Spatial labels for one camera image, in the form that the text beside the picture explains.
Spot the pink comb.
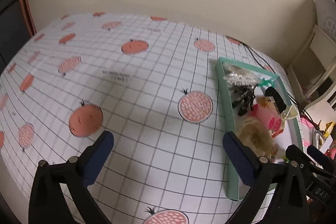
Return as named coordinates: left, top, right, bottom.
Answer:
left=252, top=104, right=282, bottom=132

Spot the cream lace scrunchie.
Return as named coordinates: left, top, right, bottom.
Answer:
left=236, top=117, right=278, bottom=162

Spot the black toy car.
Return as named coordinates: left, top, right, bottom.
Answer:
left=265, top=86, right=287, bottom=113

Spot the black gold action figure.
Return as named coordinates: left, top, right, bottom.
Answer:
left=231, top=85, right=257, bottom=117

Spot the green plastic figure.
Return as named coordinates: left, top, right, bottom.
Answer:
left=257, top=78, right=275, bottom=88

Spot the cotton swab bag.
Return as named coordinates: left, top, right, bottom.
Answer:
left=223, top=63, right=260, bottom=86

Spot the cream hair claw clip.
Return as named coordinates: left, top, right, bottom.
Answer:
left=281, top=105, right=299, bottom=121

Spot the pink white crochet cloth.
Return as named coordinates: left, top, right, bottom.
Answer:
left=300, top=115, right=314, bottom=147

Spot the white tray with green rim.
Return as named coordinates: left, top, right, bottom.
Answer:
left=216, top=57, right=303, bottom=201

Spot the cream shelf unit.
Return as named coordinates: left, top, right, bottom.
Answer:
left=286, top=25, right=335, bottom=107

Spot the white commemorative book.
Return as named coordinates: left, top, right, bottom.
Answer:
left=314, top=0, right=336, bottom=41

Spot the black cable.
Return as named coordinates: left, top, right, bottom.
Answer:
left=225, top=36, right=324, bottom=132

